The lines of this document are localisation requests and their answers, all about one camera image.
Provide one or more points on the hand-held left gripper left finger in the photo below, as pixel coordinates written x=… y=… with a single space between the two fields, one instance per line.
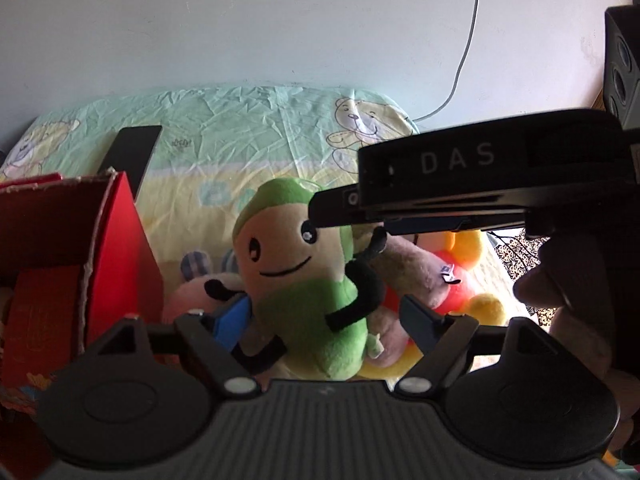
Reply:
x=231 y=324

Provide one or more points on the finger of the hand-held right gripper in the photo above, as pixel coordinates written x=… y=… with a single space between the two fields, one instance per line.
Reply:
x=340 y=207

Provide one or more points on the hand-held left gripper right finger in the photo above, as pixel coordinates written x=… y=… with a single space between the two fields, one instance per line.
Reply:
x=419 y=324

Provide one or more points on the yellow tiger plush toy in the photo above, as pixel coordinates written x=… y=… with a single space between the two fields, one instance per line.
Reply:
x=460 y=285

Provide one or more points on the green bean plush toy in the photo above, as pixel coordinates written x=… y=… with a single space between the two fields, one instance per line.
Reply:
x=300 y=280

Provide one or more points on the red cardboard box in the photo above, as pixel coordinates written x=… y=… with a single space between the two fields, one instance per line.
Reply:
x=55 y=240

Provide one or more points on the person's right hand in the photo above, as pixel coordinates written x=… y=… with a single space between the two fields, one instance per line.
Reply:
x=565 y=285

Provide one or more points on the pink rabbit plush toy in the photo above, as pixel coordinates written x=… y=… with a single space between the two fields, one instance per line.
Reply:
x=192 y=295

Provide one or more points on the taupe plush toy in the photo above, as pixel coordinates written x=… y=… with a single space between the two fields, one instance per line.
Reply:
x=405 y=265

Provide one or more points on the leopard patterned cloth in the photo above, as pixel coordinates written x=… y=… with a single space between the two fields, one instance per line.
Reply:
x=515 y=255

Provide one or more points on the bear print bedsheet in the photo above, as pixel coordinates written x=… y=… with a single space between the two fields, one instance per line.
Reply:
x=225 y=125

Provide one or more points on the black speaker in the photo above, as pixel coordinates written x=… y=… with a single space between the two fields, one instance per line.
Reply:
x=622 y=65

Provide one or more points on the black smartphone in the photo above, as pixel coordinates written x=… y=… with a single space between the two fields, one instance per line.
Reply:
x=131 y=152

